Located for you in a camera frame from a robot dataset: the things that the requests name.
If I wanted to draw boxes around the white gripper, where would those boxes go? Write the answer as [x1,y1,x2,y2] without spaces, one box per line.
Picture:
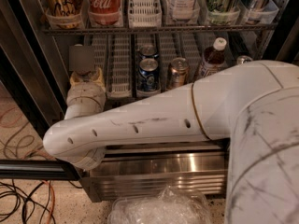
[64,68,106,119]

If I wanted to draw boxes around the clear plastic water bottle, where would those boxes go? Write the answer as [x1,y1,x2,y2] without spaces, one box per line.
[69,44,95,75]

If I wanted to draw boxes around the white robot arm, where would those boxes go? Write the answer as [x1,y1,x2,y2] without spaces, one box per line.
[43,61,299,224]

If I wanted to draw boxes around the white empty shelf tray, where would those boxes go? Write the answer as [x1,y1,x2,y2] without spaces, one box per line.
[107,35,132,99]

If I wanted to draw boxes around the glass fridge door left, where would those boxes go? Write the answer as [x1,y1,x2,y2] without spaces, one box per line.
[0,48,78,181]

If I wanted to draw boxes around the white labelled bottle top shelf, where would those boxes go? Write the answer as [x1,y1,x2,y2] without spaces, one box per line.
[169,0,195,21]

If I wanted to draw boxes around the brown tea bottle white cap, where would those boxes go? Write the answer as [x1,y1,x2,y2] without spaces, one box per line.
[194,37,227,80]

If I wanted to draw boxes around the green can top shelf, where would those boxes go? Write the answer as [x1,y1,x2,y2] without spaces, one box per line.
[206,0,238,25]

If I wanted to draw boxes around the blue soda can front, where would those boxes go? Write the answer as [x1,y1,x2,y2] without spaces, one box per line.
[138,58,159,91]

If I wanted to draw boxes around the blue soda can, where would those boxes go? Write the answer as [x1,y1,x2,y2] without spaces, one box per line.
[138,58,159,91]
[138,44,159,61]

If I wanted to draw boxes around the blue soda can rear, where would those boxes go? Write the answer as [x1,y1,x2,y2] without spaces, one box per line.
[138,44,159,61]

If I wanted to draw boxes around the yellow LaCroix can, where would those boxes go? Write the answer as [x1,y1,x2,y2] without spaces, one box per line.
[46,0,83,29]

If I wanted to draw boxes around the red Coca-Cola can top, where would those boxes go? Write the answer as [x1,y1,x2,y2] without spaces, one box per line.
[89,0,121,25]

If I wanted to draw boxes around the copper coloured can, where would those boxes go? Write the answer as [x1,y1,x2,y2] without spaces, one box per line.
[166,57,190,90]

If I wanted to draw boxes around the white empty top tray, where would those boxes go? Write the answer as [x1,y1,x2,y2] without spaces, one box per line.
[128,0,162,28]

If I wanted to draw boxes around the crumpled clear plastic bag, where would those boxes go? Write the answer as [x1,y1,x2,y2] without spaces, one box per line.
[107,186,212,224]

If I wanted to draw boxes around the slim blue silver can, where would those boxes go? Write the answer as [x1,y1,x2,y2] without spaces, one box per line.
[236,55,253,65]

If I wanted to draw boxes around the orange floor cable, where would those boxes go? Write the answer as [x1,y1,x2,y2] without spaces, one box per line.
[40,179,57,224]

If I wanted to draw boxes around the black floor cables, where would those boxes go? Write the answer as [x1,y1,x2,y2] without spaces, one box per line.
[0,179,83,224]

